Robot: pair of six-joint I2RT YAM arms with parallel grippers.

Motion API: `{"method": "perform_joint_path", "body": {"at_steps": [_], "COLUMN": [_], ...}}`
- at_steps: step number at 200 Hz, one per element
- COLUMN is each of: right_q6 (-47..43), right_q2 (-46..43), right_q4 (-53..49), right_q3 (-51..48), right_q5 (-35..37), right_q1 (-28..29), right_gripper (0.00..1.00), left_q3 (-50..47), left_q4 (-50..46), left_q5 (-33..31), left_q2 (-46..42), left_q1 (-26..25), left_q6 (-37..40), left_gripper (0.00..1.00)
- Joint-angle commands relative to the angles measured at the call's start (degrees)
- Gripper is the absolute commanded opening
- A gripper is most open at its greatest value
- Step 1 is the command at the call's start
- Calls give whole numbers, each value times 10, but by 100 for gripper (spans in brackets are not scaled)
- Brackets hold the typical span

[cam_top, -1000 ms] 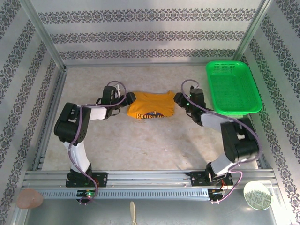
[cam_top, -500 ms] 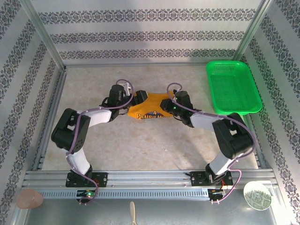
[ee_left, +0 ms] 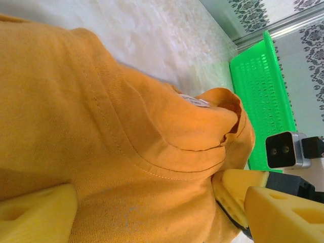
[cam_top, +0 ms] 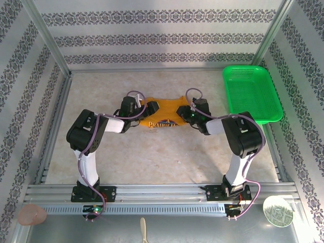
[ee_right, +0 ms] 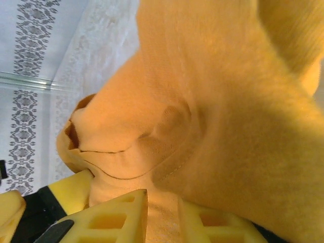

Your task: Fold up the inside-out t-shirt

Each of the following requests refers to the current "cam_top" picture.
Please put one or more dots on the yellow orange t-shirt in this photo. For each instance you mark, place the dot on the yellow orange t-shirt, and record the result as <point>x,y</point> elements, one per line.
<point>164,108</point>

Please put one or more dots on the green plastic perforated basket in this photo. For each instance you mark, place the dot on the green plastic perforated basket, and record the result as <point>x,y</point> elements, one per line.
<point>253,96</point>

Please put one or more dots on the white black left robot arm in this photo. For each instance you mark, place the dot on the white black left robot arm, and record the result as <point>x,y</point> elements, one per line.
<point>87,167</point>

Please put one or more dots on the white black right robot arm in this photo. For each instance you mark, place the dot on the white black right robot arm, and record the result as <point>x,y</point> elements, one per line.
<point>240,134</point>

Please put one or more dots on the small controller board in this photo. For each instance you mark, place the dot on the small controller board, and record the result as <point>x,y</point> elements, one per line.
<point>235,208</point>
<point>93,209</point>

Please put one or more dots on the green patterned round plate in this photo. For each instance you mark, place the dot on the green patterned round plate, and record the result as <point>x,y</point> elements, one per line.
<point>278,210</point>

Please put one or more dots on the pink round disc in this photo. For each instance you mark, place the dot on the pink round disc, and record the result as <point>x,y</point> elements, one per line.
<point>31,215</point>

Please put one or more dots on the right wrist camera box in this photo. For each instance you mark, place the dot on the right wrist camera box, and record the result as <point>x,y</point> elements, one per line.
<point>193,102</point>

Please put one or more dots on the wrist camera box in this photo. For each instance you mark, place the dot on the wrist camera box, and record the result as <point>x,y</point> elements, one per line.
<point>193,102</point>
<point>138,99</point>

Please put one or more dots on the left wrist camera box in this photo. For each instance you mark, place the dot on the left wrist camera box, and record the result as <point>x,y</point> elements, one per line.
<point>138,99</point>

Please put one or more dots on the aluminium frame bottom rail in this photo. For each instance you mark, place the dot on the aluminium frame bottom rail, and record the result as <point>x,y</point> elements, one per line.
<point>54,126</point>
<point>152,70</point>
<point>276,157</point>

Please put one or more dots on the aluminium mounting rail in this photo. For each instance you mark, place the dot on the aluminium mounting rail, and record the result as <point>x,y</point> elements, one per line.
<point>162,192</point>

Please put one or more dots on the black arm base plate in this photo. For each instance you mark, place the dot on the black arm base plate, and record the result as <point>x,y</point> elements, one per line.
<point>212,193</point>
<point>108,193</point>

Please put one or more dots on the aluminium frame post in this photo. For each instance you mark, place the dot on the aluminium frame post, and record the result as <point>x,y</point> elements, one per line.
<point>272,33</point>
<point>48,38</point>

